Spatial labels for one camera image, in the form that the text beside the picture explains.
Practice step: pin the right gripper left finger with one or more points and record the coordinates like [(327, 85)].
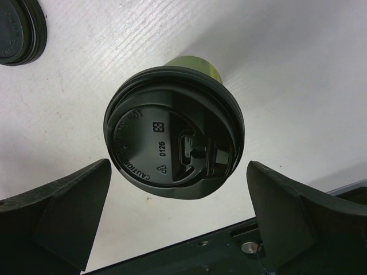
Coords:
[(51, 229)]

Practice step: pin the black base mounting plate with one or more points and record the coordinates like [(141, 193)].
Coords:
[(236, 249)]

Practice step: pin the green paper coffee cup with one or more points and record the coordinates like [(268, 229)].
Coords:
[(196, 63)]

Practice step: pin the black plastic cup lid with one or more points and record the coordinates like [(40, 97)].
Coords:
[(174, 132)]

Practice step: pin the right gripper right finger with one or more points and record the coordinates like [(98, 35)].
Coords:
[(307, 231)]

